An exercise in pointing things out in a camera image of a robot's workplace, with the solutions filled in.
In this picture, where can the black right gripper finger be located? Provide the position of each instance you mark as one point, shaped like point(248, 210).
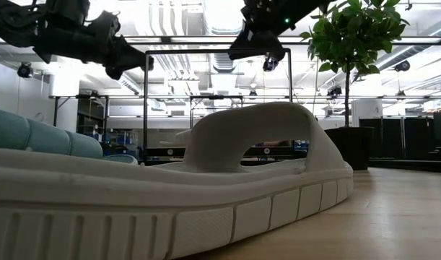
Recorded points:
point(260, 48)

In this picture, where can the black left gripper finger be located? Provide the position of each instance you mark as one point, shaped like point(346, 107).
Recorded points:
point(114, 72)
point(131, 57)

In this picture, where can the green rubber slide sandal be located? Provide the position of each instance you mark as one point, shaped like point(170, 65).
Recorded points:
point(43, 137)

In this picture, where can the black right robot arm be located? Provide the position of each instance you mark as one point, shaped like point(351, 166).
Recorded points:
point(306, 9)

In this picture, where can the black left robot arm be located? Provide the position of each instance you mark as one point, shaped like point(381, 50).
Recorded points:
point(18, 21)

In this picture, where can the black ceiling spotlight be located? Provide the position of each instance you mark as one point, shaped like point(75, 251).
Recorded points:
point(252, 93)
point(151, 65)
point(400, 94)
point(270, 65)
point(333, 91)
point(25, 69)
point(402, 65)

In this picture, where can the black steel-framed table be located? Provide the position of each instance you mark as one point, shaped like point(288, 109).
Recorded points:
point(216, 96)
point(90, 96)

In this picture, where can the blue storage bin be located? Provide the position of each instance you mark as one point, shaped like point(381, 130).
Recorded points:
point(123, 139)

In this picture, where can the green leafy plant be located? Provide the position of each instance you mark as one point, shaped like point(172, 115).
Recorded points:
point(353, 32)

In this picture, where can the dark round plant pot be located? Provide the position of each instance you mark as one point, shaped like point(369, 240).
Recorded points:
point(350, 148)

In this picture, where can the black partition panels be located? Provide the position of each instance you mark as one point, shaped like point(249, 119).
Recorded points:
point(404, 137)

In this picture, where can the black overhead frame beam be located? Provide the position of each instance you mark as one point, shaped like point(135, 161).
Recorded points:
point(165, 40)

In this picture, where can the ribbed ventilation duct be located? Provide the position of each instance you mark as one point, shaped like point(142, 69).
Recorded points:
point(222, 61)

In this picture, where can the large silver ceiling duct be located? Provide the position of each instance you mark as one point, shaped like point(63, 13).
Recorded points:
point(220, 14)

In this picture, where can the wooden shelf black metal frame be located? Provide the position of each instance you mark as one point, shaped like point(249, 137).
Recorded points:
point(159, 151)

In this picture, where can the black aluminium table frame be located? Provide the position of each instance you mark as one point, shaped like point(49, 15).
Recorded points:
point(404, 165)

